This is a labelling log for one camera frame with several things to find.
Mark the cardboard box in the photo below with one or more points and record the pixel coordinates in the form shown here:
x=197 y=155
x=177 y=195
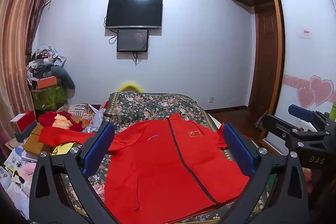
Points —
x=34 y=142

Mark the green patterned cloth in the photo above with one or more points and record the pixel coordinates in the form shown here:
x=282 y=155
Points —
x=50 y=98

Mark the grey cloth bundle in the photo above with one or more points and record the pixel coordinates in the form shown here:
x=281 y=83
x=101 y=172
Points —
x=262 y=121

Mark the red box with white lid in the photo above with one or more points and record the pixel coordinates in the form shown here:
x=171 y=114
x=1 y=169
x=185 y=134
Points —
x=22 y=121

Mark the striped patterned bedding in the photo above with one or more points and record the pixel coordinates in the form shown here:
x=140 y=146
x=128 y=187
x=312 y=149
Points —
x=86 y=113

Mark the small black wall monitor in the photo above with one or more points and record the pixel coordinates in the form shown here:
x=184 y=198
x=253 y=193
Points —
x=132 y=40

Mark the dark floral blanket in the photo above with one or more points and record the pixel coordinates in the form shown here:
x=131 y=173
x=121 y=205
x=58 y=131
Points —
x=152 y=106

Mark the green bottle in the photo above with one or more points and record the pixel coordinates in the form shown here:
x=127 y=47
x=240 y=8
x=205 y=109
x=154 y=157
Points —
x=332 y=111

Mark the yellow bag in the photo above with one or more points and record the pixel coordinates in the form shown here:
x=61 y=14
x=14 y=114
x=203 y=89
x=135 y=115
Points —
x=63 y=149

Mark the yellow fluffy item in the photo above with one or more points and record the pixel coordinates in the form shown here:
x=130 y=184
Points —
x=130 y=86

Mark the striped brown curtain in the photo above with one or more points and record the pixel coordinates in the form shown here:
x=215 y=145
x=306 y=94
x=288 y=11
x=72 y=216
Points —
x=18 y=29

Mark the black wall television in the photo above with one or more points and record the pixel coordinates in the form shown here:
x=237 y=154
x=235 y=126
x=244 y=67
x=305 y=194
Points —
x=134 y=13

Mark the grey cushion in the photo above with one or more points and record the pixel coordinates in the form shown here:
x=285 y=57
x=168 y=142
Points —
x=65 y=79

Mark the pile of papers and bags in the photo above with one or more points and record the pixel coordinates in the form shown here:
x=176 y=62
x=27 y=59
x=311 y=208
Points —
x=15 y=179

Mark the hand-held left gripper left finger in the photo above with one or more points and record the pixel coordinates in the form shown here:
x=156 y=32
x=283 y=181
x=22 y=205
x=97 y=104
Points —
x=101 y=146

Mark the person's right hand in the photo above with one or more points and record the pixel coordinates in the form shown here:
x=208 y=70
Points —
x=309 y=179

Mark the pile of patterned clothes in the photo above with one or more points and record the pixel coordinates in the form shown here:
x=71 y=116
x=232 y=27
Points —
x=44 y=58

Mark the wooden door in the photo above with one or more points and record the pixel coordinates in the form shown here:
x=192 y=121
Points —
x=265 y=61

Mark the white heart-print wardrobe door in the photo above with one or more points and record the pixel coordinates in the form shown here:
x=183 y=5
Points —
x=307 y=61

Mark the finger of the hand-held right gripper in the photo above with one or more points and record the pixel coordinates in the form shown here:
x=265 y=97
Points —
x=302 y=111
x=278 y=126

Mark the white label sticker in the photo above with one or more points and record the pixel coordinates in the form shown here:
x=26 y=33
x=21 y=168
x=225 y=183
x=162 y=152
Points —
x=305 y=34

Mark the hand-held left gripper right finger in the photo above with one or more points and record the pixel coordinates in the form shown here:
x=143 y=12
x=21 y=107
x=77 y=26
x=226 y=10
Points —
x=237 y=150

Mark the orange box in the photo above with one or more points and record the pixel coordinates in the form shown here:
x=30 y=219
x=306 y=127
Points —
x=47 y=82

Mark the red zip jacket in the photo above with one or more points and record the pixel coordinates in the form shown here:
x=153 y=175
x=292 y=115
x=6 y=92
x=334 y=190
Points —
x=162 y=161

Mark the white wall socket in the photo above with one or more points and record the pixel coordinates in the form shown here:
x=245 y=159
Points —
x=211 y=99

